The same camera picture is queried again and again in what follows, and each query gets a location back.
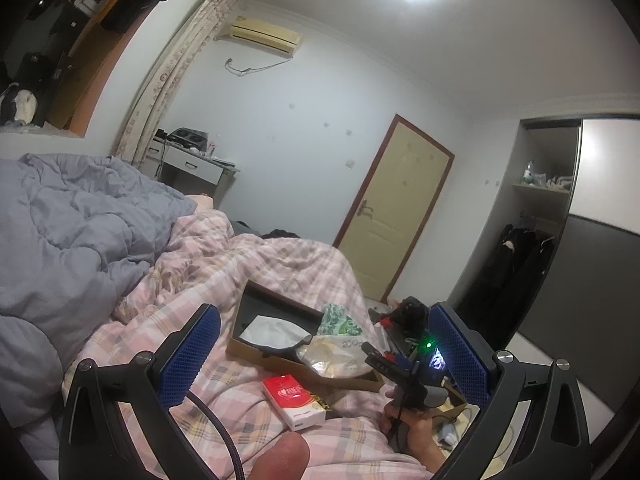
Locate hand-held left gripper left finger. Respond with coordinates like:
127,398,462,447
59,302,221,480

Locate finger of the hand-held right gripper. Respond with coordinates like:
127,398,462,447
361,341,419,377

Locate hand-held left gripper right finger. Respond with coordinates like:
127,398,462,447
429,301,593,480

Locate beige tissue pack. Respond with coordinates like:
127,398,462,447
295,332,373,378

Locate shallow brown cardboard box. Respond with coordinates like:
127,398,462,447
226,279,385,397

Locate person's right hand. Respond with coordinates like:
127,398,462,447
378,389,444,475

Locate black bag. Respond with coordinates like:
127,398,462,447
390,296,431,336

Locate green printed plastic bag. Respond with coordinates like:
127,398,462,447
316,302,363,337

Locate crumpled white plastic bag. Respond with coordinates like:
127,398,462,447
239,312,312,350

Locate black hanging coats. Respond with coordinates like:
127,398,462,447
457,224,558,346

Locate pink plaid duvet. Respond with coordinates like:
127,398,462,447
62,207,436,480

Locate red and white tissue pack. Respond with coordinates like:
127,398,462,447
262,374,326,432

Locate person's bare knee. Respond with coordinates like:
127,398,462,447
252,432,308,480

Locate grey duvet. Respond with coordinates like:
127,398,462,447
0,152,198,431

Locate white nightstand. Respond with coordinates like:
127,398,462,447
141,137,240,211

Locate sliding door wardrobe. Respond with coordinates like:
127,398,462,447
447,115,640,361

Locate black tabletop appliance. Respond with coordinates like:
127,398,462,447
167,127,208,148

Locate open wooden wardrobe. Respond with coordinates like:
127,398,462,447
0,0,181,138

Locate floral beige curtain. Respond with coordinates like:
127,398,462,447
114,0,248,171

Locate black and white cloth bundle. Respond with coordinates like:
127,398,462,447
0,85,40,126

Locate cream air conditioner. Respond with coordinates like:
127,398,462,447
229,17,305,56

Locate black braided cable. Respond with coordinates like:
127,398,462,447
187,392,246,480

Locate cream door with red frame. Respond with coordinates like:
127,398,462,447
334,114,456,305

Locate air conditioner cord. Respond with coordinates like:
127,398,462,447
224,56,293,78

